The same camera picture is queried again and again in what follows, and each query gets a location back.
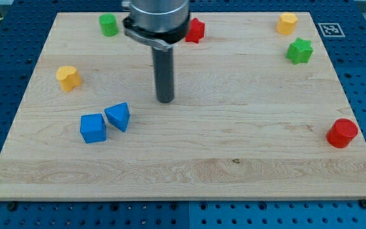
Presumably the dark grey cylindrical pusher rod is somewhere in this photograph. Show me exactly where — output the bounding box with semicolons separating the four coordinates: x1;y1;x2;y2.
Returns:
152;48;174;103

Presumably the blue cube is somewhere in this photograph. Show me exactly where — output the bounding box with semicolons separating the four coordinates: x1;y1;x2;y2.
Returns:
80;113;107;144

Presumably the red star block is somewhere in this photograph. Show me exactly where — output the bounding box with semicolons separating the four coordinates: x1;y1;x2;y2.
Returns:
185;18;205;43

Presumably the green cylinder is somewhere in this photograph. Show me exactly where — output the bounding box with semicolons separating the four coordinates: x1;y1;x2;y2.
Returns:
98;13;119;37

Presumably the blue triangular prism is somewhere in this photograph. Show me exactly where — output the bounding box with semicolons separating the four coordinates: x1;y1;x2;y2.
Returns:
104;102;130;132

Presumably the yellow heart block left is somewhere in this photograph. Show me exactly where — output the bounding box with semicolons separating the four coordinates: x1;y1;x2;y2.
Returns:
56;66;82;92

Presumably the yellow heart block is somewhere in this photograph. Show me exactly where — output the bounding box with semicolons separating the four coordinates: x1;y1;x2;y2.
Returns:
276;12;298;35
56;66;82;92

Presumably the wooden board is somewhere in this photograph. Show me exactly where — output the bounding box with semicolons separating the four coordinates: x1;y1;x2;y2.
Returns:
0;12;366;202

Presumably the yellow heart block right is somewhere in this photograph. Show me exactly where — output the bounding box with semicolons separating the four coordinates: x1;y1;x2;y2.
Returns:
276;12;298;35

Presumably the green star block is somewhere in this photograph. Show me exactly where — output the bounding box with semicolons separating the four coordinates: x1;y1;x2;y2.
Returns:
285;37;313;65

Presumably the white fiducial marker tag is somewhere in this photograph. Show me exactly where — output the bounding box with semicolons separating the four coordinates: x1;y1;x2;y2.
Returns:
318;22;345;38

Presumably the red cylinder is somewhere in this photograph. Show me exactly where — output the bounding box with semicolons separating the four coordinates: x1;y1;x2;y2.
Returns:
326;118;358;148

